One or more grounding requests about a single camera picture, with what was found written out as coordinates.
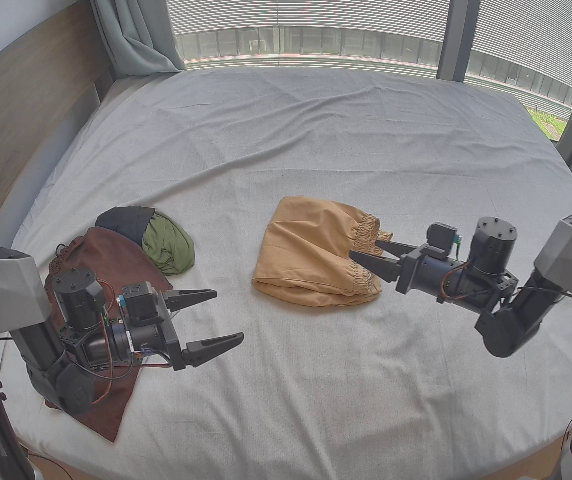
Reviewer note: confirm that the green garment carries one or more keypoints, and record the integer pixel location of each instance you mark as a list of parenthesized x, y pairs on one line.
[(170, 245)]

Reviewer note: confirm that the tan shorts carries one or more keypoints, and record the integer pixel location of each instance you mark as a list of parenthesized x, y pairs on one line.
[(306, 248)]

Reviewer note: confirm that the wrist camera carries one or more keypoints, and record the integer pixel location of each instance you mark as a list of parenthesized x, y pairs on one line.
[(138, 303), (442, 240)]

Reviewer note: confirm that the black garment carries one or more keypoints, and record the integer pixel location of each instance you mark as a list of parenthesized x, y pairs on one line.
[(123, 223)]

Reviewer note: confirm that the bed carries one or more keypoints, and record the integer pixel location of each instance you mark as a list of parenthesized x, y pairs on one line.
[(316, 143)]

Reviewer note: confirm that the window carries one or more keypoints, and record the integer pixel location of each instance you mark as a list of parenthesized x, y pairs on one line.
[(316, 8)]

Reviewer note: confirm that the brown shorts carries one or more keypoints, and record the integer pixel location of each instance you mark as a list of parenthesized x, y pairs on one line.
[(110, 258)]

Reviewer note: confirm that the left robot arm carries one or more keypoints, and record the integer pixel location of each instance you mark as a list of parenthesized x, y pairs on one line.
[(5, 293)]

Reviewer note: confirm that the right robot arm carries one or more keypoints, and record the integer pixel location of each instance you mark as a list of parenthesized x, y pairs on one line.
[(516, 318)]

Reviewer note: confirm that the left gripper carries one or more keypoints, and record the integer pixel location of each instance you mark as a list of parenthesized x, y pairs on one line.
[(140, 340)]

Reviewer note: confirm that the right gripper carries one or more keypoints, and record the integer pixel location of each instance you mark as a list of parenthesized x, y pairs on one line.
[(436, 278)]

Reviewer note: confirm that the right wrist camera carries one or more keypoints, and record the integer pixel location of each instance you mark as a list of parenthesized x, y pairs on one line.
[(442, 240)]

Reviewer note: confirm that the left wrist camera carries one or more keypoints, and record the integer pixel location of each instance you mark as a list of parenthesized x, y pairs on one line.
[(138, 303)]

